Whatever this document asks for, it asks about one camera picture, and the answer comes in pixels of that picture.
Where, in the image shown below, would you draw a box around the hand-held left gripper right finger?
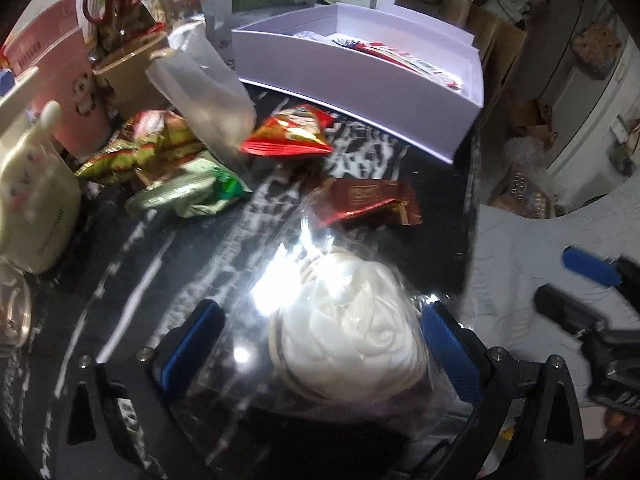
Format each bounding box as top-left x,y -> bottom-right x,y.
421,301 -> 587,480

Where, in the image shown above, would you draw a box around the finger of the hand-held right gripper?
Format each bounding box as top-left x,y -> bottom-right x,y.
534,284 -> 610,335
561,246 -> 640,292

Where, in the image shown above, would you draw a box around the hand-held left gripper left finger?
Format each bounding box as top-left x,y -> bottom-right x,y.
55,299 -> 226,480

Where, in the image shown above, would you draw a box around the white pastry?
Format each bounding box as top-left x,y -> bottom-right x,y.
200,205 -> 481,461

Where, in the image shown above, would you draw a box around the green snack packet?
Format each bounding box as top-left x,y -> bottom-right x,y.
125,157 -> 253,218

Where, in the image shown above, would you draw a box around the yellow and red snack packet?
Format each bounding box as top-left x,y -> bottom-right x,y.
75,109 -> 207,187

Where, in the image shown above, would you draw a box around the white cardboard box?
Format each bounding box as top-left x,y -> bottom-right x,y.
231,2 -> 485,165

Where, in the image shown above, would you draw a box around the plastic bag of goods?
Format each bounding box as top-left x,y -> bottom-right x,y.
492,135 -> 563,218

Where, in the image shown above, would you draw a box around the white cabinet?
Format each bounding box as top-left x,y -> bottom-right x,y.
544,0 -> 640,202

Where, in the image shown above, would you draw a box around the brown chocolate snack packet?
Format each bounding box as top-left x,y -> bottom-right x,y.
309,177 -> 423,228

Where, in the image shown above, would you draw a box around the glass jar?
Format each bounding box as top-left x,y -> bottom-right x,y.
0,259 -> 34,358

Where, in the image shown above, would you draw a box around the brown hanging ornament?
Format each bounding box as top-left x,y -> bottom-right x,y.
571,24 -> 624,80

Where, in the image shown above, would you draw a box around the cream rabbit figure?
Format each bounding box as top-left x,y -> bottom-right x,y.
0,101 -> 82,275

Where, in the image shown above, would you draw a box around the cardboard boxes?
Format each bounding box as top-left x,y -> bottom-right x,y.
470,4 -> 529,92

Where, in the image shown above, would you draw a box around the clear plastic bag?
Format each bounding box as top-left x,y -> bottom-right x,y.
145,22 -> 257,158

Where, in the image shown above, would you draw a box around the beige ceramic mug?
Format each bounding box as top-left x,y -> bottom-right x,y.
92,35 -> 172,116

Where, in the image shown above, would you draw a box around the pink tumbler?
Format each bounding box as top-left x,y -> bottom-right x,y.
5,0 -> 117,157

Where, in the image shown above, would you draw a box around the white plastic holder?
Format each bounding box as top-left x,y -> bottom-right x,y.
0,66 -> 41,128

